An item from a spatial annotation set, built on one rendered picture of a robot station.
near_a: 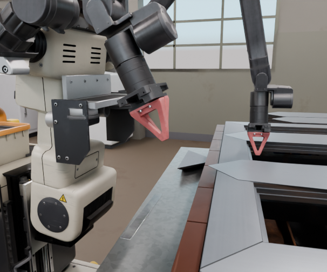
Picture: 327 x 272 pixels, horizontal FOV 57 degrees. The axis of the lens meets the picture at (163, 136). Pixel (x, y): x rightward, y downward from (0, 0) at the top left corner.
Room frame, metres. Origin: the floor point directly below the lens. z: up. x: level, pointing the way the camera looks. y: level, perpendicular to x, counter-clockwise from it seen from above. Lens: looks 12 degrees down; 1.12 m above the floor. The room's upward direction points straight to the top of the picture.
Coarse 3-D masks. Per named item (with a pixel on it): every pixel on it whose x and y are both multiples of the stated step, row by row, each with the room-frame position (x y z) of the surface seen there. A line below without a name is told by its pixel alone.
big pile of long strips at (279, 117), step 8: (272, 112) 1.88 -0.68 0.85; (280, 112) 1.88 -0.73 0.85; (288, 112) 1.88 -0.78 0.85; (296, 112) 1.88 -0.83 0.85; (272, 120) 1.63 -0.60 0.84; (280, 120) 1.58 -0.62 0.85; (288, 120) 1.57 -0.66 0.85; (296, 120) 1.57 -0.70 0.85; (304, 120) 1.57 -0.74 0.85; (312, 120) 1.57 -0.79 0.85; (320, 120) 1.57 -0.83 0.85
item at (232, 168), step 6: (222, 162) 0.84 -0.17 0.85; (228, 162) 0.84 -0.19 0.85; (234, 162) 0.84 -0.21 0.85; (240, 162) 0.84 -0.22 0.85; (222, 168) 0.78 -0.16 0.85; (228, 168) 0.78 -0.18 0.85; (234, 168) 0.78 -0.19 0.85; (240, 168) 0.78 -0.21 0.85; (228, 174) 0.74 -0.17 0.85; (234, 174) 0.74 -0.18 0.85
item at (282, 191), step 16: (272, 128) 1.42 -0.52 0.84; (288, 128) 1.40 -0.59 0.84; (304, 128) 1.38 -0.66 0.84; (320, 128) 1.37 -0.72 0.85; (256, 144) 1.11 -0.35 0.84; (272, 144) 1.10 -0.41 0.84; (288, 144) 1.09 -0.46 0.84; (304, 144) 1.07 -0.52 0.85; (256, 192) 0.65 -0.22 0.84; (272, 192) 0.67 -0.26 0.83; (288, 192) 0.66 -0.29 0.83; (304, 192) 0.65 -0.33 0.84; (320, 192) 0.65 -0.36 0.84
